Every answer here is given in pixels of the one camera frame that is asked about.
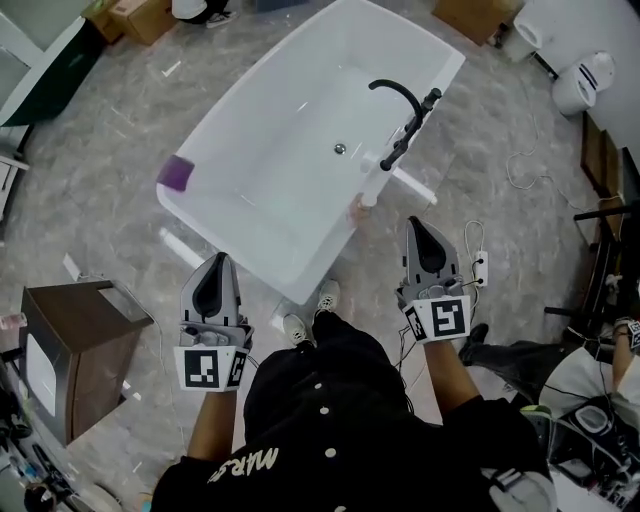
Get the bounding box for black curved faucet spout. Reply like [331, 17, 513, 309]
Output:
[368, 78, 427, 151]

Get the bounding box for white bathtub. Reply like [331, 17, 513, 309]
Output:
[155, 0, 467, 306]

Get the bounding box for grey waist pack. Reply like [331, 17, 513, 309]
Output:
[481, 467, 559, 512]

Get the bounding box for person's left forearm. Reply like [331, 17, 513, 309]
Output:
[187, 387, 242, 459]

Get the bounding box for person's right forearm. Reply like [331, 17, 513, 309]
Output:
[422, 339, 484, 426]

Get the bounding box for person's white sneaker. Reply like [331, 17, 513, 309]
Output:
[282, 313, 314, 347]
[313, 279, 342, 316]

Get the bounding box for white floor cable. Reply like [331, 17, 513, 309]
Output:
[505, 84, 591, 211]

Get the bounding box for large cardboard box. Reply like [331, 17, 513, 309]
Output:
[432, 0, 524, 47]

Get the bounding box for white vanity sink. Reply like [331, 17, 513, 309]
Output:
[24, 333, 57, 417]

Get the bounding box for black hand shower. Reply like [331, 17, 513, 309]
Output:
[379, 142, 407, 172]

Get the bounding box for white power strip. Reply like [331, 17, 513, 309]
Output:
[472, 251, 490, 291]

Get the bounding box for wooden steps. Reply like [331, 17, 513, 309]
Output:
[580, 112, 626, 201]

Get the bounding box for brown vanity cabinet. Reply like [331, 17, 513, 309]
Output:
[19, 279, 155, 446]

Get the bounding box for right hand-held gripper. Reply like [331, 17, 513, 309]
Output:
[397, 216, 472, 344]

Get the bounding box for black table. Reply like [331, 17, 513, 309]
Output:
[544, 197, 640, 351]

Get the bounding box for marble counter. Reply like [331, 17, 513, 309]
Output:
[542, 399, 640, 512]

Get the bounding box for white smart toilet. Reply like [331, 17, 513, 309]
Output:
[552, 49, 617, 117]

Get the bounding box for pink soap pump bottle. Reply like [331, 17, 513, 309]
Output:
[347, 151, 384, 229]

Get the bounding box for dark green bathtub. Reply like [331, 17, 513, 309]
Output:
[0, 14, 104, 129]

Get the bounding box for person's black top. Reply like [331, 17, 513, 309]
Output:
[152, 309, 556, 512]

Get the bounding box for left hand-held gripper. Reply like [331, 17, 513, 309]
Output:
[173, 252, 256, 394]

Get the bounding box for purple sponge block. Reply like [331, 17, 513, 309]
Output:
[155, 154, 195, 192]

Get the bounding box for white cabinet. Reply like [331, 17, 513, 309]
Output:
[0, 127, 31, 221]

